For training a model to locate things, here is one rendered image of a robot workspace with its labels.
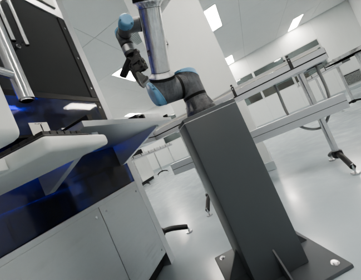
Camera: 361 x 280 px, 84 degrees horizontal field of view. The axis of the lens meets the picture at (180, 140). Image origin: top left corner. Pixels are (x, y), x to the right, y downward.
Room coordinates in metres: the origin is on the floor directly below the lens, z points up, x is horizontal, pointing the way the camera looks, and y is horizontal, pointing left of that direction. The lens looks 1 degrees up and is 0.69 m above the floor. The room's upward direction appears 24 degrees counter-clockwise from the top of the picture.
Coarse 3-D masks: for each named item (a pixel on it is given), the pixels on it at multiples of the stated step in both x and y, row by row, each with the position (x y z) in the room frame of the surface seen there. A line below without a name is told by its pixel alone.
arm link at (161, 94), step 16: (144, 0) 0.69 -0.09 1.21; (160, 0) 0.72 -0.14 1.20; (144, 16) 0.74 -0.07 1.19; (160, 16) 0.75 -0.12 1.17; (144, 32) 0.78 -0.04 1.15; (160, 32) 0.77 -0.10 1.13; (160, 48) 0.80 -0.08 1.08; (160, 64) 0.83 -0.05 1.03; (160, 80) 0.85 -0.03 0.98; (176, 80) 0.90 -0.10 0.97; (160, 96) 0.87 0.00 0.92; (176, 96) 0.91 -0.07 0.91
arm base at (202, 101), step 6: (204, 90) 0.95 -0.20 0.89; (192, 96) 0.93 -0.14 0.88; (198, 96) 0.93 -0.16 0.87; (204, 96) 0.93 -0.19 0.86; (186, 102) 0.96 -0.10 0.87; (192, 102) 0.93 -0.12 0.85; (198, 102) 0.92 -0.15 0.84; (204, 102) 0.92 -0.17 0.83; (210, 102) 0.95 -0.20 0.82; (186, 108) 0.97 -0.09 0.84; (192, 108) 0.94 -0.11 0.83; (198, 108) 0.91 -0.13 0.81; (204, 108) 0.91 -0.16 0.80; (192, 114) 0.93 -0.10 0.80
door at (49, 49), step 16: (0, 0) 0.98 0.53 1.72; (16, 0) 1.07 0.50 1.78; (32, 16) 1.12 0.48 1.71; (48, 16) 1.24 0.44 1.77; (16, 32) 0.99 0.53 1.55; (32, 32) 1.08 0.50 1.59; (48, 32) 1.19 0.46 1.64; (16, 48) 0.96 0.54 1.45; (32, 48) 1.04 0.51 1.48; (48, 48) 1.14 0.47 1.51; (64, 48) 1.25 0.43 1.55; (32, 64) 1.00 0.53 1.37; (48, 64) 1.09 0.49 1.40; (64, 64) 1.20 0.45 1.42; (32, 80) 0.97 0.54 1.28; (48, 80) 1.05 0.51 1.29; (64, 80) 1.15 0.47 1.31; (80, 80) 1.27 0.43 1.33
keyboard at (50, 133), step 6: (42, 132) 0.38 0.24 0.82; (48, 132) 0.40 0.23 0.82; (54, 132) 0.41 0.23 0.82; (60, 132) 0.43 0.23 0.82; (66, 132) 0.45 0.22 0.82; (72, 132) 0.47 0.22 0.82; (78, 132) 0.49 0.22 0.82; (30, 138) 0.39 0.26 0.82; (36, 138) 0.37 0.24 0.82; (18, 144) 0.39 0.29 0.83; (24, 144) 0.38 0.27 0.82; (6, 150) 0.40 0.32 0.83; (12, 150) 0.40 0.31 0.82; (0, 156) 0.40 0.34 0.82
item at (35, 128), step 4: (32, 124) 0.87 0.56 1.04; (36, 124) 0.89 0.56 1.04; (44, 124) 0.92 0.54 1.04; (32, 128) 0.87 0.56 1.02; (36, 128) 0.88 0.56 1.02; (40, 128) 0.90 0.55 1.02; (44, 128) 0.92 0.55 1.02; (48, 128) 0.93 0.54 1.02; (32, 132) 0.86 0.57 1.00; (36, 132) 0.87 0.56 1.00
